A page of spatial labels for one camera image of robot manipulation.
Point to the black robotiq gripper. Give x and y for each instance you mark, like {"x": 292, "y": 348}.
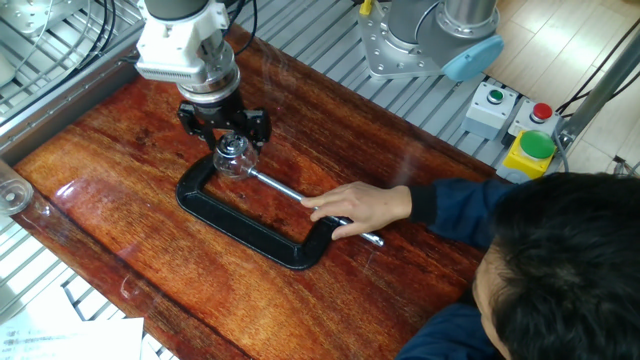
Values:
{"x": 217, "y": 114}

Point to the small silver jar lid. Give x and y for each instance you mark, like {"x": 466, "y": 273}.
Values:
{"x": 231, "y": 145}

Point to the black C-clamp with steel screw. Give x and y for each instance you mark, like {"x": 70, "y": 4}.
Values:
{"x": 240, "y": 230}

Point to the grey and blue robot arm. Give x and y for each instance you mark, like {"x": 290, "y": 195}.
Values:
{"x": 467, "y": 55}

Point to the small clear glass jar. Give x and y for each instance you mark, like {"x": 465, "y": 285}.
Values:
{"x": 235, "y": 167}

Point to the person right hand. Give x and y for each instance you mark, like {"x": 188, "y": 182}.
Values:
{"x": 365, "y": 206}

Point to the glossy brown wooden board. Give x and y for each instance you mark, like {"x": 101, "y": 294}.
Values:
{"x": 150, "y": 240}

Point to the yellow plastic clip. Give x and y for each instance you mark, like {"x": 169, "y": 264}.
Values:
{"x": 366, "y": 7}

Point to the silver metal mounting plate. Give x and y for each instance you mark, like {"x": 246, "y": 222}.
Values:
{"x": 30, "y": 12}

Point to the grey box with green button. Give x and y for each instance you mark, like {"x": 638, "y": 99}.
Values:
{"x": 487, "y": 112}

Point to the white printed paper sheets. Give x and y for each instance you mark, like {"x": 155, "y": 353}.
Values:
{"x": 75, "y": 340}

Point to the yellow box with green button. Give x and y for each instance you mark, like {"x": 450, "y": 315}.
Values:
{"x": 530, "y": 155}

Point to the person body in navy jacket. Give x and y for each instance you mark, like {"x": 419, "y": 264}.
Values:
{"x": 450, "y": 335}

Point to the grey box with red button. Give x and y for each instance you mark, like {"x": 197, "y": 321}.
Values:
{"x": 537, "y": 117}

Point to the person head with black hair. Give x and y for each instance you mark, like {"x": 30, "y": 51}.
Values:
{"x": 570, "y": 270}

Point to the white wrist mount box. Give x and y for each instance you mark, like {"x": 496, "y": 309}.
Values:
{"x": 170, "y": 50}

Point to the grey aluminium rail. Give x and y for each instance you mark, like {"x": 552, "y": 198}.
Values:
{"x": 75, "y": 95}

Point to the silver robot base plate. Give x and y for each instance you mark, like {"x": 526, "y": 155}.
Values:
{"x": 380, "y": 55}

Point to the aluminium profile post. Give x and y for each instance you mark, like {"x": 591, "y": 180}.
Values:
{"x": 600, "y": 90}

